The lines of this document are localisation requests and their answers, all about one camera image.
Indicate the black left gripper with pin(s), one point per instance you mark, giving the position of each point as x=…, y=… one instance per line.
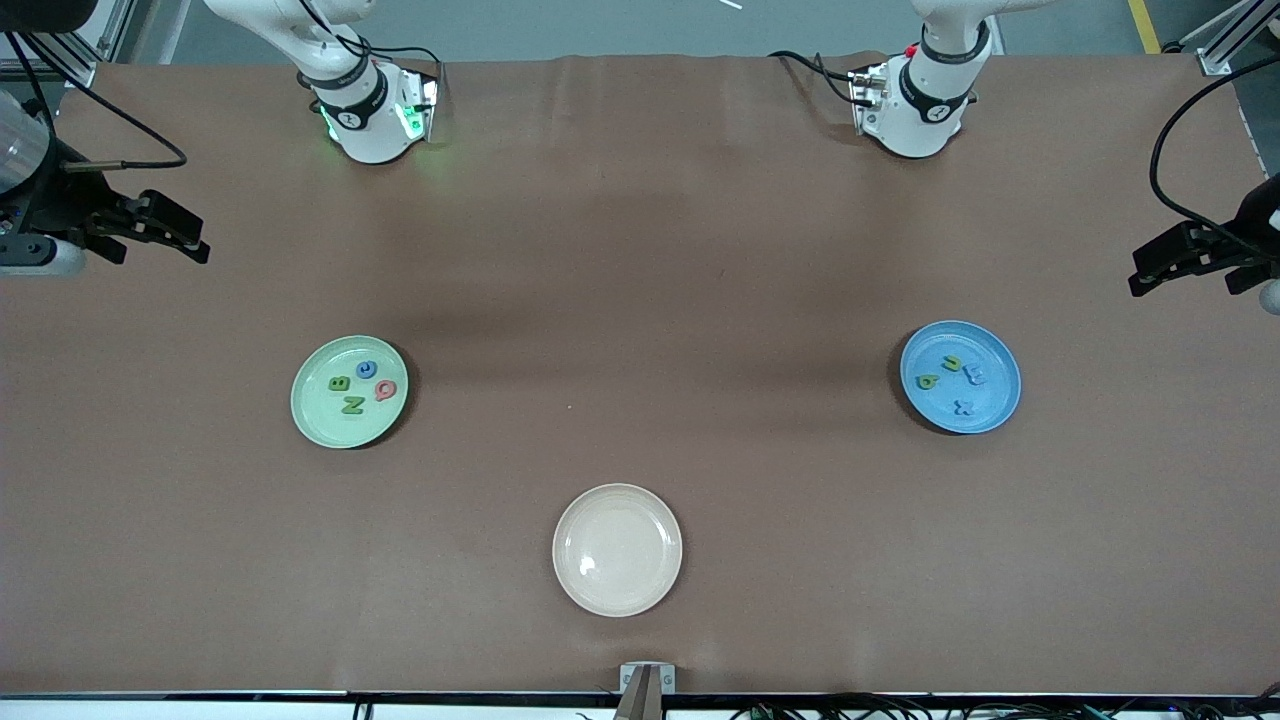
x=1257, y=222

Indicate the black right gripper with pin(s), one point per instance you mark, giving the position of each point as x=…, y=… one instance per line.
x=48, y=207

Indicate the green letter N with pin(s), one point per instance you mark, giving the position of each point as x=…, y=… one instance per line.
x=353, y=405

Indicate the blue letter m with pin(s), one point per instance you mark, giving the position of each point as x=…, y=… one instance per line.
x=976, y=378

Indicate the red letter Q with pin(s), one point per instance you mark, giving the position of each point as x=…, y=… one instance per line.
x=378, y=391

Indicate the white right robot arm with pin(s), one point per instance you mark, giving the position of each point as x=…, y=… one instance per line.
x=355, y=110

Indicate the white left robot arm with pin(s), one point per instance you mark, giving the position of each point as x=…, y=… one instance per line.
x=930, y=100

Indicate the green plate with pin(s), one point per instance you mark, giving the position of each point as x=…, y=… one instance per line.
x=320, y=420

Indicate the base box with green light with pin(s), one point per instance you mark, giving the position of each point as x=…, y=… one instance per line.
x=868, y=100
x=415, y=110

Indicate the blue plate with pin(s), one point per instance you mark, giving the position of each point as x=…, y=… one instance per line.
x=960, y=395

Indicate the brown table mat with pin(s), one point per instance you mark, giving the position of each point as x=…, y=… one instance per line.
x=200, y=600

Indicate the cream plate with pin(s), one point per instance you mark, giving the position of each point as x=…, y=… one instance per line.
x=617, y=550

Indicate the aluminium frame profile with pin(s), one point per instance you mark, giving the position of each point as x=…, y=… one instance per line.
x=1214, y=60
x=150, y=30
x=75, y=65

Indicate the grey metal bracket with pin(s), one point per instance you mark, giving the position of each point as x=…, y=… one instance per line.
x=628, y=678

